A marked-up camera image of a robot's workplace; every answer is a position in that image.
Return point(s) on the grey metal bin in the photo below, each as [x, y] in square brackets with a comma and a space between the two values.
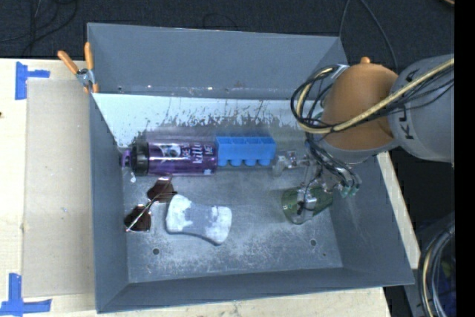
[237, 263]

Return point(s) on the clear green glass cup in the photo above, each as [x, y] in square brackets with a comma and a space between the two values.
[290, 214]

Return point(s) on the pale flat board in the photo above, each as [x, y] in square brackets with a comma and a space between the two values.
[55, 189]

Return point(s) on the purple plastic bottle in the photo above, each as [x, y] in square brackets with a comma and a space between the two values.
[174, 159]

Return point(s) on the blue ice cube tray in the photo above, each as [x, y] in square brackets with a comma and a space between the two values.
[245, 149]

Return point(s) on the dark brown sunglasses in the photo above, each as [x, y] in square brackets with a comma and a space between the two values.
[143, 215]

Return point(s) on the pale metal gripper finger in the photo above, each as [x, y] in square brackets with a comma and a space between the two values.
[291, 160]
[308, 203]

